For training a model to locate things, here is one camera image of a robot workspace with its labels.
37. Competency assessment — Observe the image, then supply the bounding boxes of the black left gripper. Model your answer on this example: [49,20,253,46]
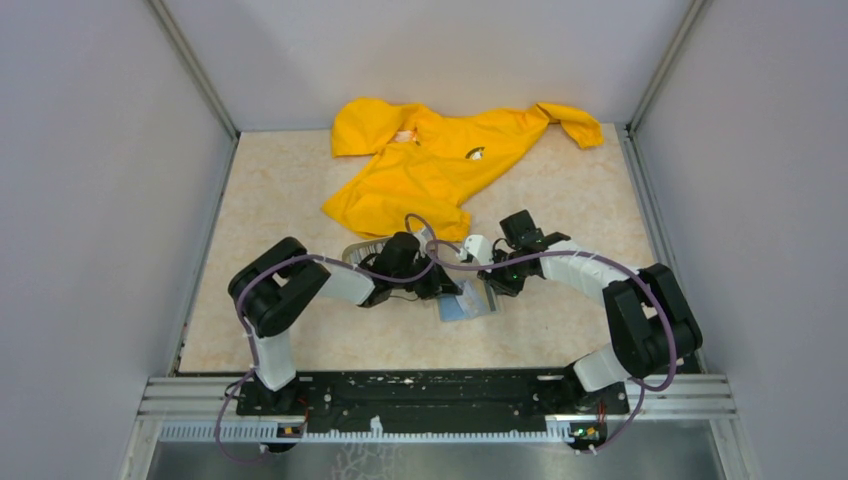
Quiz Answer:
[392,250,462,300]

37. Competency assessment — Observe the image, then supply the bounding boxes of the beige card holder wallet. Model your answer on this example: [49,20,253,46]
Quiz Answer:
[437,278,502,323]

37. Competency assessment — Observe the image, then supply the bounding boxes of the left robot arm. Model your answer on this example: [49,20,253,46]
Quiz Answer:
[227,232,463,414]

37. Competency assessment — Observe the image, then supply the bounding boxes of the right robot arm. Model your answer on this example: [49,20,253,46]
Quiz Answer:
[463,210,703,412]

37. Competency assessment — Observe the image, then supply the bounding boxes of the yellow jacket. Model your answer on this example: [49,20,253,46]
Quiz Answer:
[322,98,604,241]

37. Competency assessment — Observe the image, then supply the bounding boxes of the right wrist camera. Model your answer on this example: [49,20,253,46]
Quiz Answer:
[457,234,495,271]

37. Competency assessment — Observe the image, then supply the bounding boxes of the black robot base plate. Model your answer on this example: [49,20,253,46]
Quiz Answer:
[235,367,630,446]

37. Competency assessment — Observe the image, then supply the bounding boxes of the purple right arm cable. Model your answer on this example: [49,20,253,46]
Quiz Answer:
[423,238,680,455]

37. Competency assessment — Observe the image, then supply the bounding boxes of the aluminium frame rail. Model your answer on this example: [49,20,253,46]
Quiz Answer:
[137,371,738,445]

